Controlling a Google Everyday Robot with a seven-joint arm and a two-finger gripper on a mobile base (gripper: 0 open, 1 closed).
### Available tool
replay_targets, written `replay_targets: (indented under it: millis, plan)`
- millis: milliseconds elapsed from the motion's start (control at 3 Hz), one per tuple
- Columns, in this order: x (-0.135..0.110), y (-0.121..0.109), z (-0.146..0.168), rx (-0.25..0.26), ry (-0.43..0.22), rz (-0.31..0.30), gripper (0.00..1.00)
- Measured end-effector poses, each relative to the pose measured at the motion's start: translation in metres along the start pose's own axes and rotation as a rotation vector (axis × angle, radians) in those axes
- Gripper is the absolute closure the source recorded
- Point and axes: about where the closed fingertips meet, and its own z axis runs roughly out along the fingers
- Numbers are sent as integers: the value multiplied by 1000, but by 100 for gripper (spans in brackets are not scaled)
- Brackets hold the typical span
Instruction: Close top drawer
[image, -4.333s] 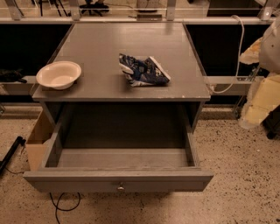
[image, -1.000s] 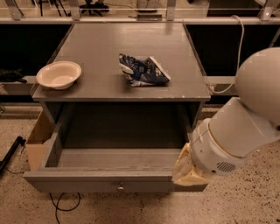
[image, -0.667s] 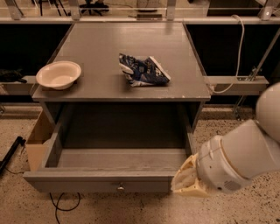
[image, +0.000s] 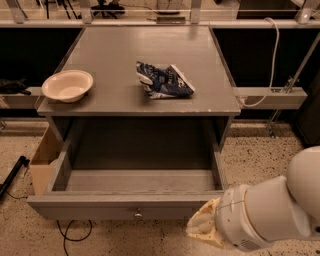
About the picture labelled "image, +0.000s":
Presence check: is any black rod on floor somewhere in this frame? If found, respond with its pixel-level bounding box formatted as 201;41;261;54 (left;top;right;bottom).
0;156;30;200

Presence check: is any cardboard box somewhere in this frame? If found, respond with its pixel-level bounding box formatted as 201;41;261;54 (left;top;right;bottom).
30;127;62;195

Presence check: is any blue white chip bag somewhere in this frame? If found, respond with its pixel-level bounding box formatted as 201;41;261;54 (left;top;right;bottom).
136;61;195;99

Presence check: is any grey top drawer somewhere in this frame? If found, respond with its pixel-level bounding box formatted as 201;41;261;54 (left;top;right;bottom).
26;118;231;222

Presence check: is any white cable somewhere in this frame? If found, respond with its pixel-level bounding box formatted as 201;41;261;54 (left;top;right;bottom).
238;16;281;109

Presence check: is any black floor cable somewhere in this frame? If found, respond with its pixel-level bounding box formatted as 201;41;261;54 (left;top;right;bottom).
55;219;93;256

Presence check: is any white plastic bowl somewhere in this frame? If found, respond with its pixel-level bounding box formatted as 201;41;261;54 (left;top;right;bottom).
41;70;94;103

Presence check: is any black cloth object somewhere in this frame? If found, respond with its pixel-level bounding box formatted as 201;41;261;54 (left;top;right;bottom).
0;79;31;95

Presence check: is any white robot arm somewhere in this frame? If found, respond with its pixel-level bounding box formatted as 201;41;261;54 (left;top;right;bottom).
186;146;320;252

